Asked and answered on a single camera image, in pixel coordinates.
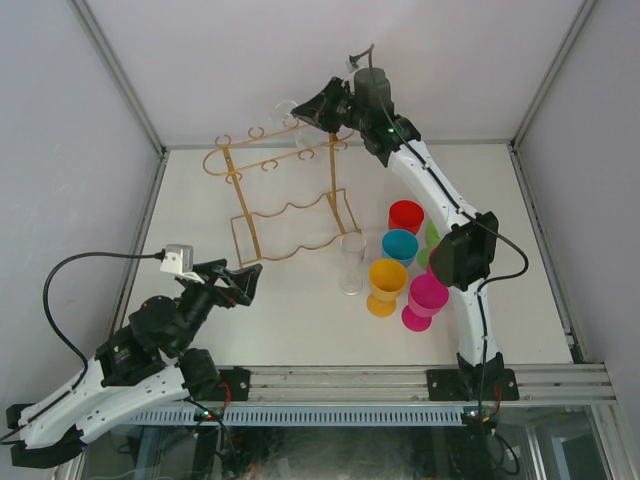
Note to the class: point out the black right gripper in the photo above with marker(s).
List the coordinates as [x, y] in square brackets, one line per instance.
[316, 111]

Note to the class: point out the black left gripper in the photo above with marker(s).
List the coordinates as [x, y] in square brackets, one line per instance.
[242, 286]

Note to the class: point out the clear wine glass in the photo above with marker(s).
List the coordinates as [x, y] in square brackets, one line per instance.
[290, 120]
[352, 248]

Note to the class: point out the red wine glass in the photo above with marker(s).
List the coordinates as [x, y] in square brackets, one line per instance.
[406, 215]

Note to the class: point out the blue wine glass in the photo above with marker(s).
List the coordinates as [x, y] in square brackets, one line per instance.
[400, 245]

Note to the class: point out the orange wine glass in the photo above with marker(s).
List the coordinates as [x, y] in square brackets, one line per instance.
[387, 280]

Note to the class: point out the green wine glass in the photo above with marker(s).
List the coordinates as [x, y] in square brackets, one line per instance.
[432, 239]

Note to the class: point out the pink wine glass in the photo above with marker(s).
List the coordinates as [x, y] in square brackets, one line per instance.
[426, 297]
[429, 268]

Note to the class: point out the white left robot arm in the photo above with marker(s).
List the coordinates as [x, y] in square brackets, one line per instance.
[148, 362]

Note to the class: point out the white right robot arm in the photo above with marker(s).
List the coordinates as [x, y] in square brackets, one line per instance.
[462, 259]

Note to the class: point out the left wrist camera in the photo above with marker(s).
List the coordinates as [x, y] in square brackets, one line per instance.
[177, 261]

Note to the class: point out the gold wire glass rack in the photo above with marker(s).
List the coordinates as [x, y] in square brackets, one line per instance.
[286, 185]

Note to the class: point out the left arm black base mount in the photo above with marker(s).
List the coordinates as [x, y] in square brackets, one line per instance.
[238, 380]

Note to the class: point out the grey slotted cable duct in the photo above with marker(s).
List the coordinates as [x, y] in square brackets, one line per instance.
[307, 416]

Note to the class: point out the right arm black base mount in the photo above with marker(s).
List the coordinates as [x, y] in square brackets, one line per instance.
[457, 384]

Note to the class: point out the aluminium frame rail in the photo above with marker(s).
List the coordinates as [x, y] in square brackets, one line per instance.
[539, 385]

